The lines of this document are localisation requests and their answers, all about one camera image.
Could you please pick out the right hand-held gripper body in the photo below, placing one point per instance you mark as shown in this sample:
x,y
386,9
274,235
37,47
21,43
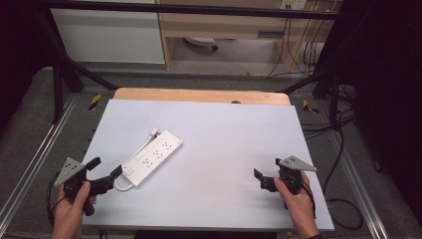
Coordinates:
x,y
294,164

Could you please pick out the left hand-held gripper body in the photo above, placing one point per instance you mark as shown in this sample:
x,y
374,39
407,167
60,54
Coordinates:
x,y
70,170

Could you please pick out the white power strip plug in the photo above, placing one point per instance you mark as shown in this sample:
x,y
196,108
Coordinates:
x,y
154,132

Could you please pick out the black metal crossbar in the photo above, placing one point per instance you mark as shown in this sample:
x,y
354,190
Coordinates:
x,y
185,9

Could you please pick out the black metal stand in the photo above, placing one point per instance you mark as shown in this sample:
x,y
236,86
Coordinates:
x,y
334,99
58,93

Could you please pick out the wooden table board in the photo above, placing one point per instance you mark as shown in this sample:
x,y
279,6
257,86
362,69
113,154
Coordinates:
x,y
199,95

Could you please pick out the aluminium floor rail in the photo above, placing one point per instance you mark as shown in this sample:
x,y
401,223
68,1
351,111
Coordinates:
x,y
35,156
361,189

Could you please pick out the wooden desk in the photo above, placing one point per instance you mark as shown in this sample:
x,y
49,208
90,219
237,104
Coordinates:
x,y
215,25

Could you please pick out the white cabinet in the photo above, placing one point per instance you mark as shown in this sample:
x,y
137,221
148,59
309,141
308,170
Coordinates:
x,y
106,36

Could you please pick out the black curtain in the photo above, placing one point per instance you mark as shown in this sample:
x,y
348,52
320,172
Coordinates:
x,y
20,43
388,83

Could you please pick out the white power strip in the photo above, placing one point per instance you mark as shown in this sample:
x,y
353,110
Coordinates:
x,y
152,157

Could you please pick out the person's left hand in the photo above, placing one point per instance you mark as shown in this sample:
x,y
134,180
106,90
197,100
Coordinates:
x,y
70,209

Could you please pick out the white extension socket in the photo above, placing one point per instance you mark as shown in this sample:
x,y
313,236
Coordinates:
x,y
200,41

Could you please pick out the person's right hand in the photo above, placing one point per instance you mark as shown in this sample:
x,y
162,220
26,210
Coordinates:
x,y
297,204

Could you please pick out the white wall socket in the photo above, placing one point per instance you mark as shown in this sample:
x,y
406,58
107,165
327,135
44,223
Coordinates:
x,y
292,4

